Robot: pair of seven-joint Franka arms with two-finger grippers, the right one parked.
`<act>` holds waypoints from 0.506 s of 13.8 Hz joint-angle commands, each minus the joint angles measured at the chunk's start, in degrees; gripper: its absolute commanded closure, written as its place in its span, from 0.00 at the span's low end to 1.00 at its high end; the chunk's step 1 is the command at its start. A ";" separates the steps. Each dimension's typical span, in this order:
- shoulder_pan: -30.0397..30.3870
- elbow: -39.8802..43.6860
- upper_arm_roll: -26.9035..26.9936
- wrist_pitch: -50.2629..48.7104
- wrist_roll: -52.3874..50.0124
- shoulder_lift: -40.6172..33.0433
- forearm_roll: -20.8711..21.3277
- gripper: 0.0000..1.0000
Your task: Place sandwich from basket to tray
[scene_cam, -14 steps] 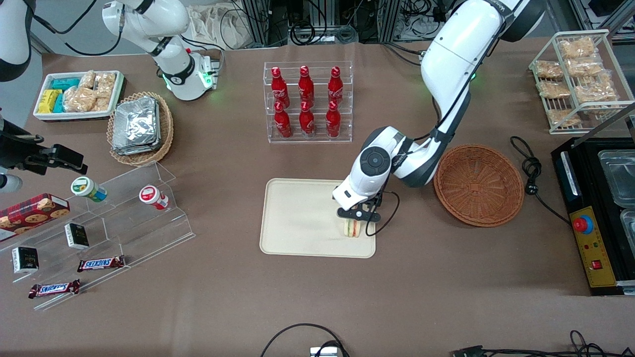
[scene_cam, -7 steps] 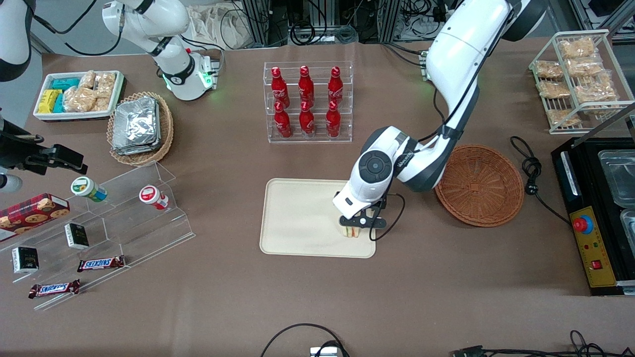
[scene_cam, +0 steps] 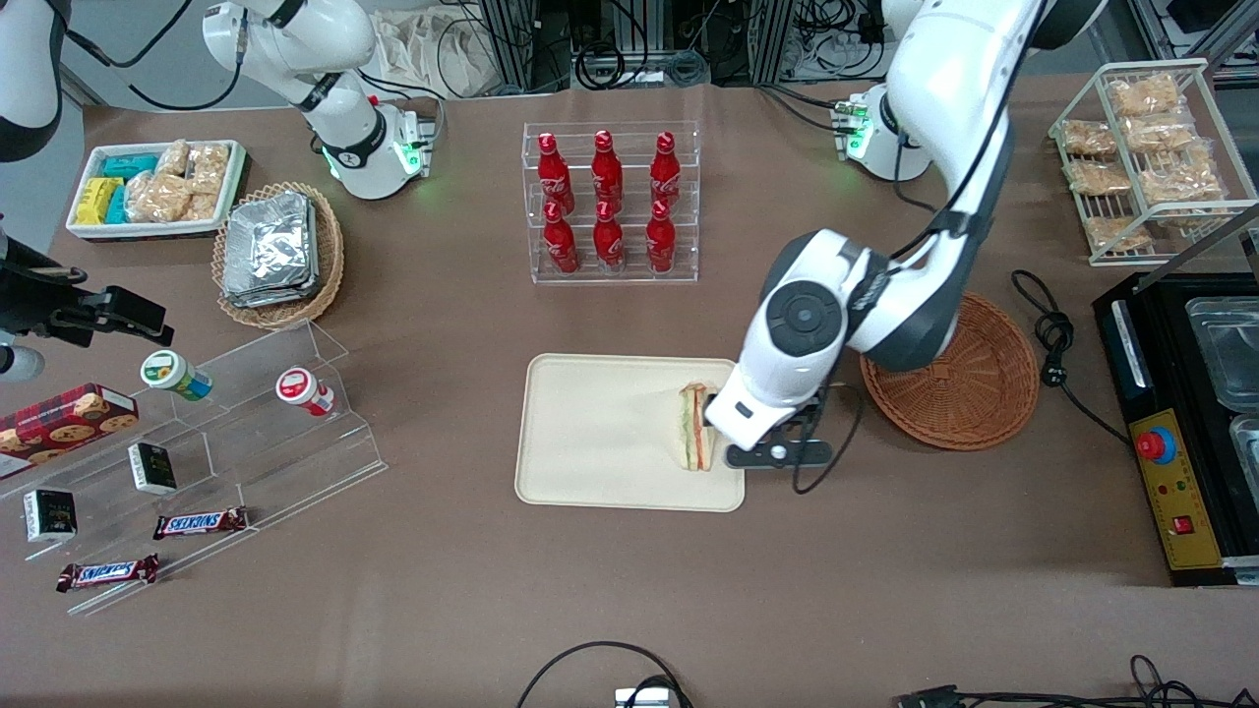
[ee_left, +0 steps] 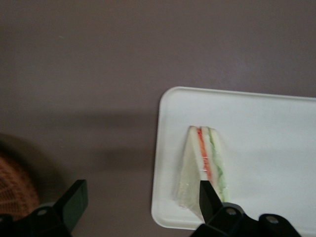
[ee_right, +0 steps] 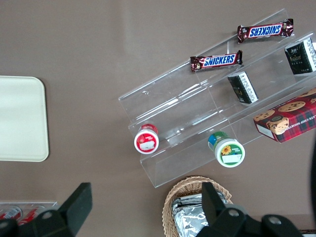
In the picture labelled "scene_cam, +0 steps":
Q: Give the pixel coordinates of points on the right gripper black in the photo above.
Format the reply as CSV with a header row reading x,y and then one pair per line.
x,y
29,295

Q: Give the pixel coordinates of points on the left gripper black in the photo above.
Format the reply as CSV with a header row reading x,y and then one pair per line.
x,y
699,402

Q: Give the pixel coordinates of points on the triangle sandwich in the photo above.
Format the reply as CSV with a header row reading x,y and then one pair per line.
x,y
686,442

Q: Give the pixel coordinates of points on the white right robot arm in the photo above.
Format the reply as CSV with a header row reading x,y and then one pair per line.
x,y
295,39

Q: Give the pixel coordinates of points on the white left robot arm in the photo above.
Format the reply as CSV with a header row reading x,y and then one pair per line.
x,y
944,79

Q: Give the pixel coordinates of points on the cream rectangular tray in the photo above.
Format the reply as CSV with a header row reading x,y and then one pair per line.
x,y
610,433

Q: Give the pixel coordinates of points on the oval tan wicker basket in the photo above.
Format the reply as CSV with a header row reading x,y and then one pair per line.
x,y
329,256

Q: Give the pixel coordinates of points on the round brown wicker basket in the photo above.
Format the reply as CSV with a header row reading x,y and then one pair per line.
x,y
974,383

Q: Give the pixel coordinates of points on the white rectangular bin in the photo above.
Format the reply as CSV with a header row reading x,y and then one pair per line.
x,y
148,231

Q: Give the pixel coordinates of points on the teal snack pack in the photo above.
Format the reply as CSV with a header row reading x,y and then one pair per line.
x,y
128,164
116,206

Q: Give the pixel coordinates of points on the yellow snack pack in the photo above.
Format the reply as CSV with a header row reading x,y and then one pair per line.
x,y
93,200

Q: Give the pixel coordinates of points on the bagged rice cracker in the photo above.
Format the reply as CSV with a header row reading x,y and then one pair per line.
x,y
202,206
172,157
157,197
209,167

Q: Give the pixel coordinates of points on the green lid white cup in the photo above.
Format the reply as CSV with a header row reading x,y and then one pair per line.
x,y
177,374

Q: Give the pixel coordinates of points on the red cookie box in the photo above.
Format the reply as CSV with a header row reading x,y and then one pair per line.
x,y
64,421

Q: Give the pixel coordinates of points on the clear acrylic bottle rack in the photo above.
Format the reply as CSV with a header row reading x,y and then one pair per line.
x,y
629,277

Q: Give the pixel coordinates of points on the red cola bottle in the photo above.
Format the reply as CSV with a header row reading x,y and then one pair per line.
x,y
608,244
666,169
660,244
607,167
553,172
561,246

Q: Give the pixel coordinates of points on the silver foil container stack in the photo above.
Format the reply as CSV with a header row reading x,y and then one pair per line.
x,y
270,251

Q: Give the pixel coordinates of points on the small black box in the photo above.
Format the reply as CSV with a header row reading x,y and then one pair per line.
x,y
152,468
49,515

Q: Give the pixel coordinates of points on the red lid white cup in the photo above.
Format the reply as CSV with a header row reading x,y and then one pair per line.
x,y
303,389

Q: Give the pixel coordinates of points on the clear acrylic stepped stand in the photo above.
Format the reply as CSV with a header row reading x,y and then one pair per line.
x,y
256,462

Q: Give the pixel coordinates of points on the Snickers chocolate bar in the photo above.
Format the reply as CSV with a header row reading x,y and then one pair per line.
x,y
200,523
108,572

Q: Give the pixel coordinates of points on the small grey device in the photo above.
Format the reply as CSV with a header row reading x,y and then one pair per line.
x,y
644,698

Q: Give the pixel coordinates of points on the white cloth bag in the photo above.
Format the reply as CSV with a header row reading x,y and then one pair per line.
x,y
433,49

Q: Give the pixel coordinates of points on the bagged beige snack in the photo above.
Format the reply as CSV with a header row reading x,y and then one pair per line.
x,y
1141,95
1116,233
1161,133
1087,138
1180,182
1097,177

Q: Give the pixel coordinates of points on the black sealing machine yellow panel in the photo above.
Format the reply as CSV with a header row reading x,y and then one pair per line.
x,y
1180,492

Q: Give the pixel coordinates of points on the clear plastic food container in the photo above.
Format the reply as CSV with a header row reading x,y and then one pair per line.
x,y
1225,349
1247,457

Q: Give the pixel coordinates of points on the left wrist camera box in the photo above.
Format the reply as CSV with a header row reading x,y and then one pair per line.
x,y
752,457

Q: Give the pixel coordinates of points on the aluminium frame post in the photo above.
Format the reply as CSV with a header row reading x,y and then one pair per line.
x,y
772,39
516,39

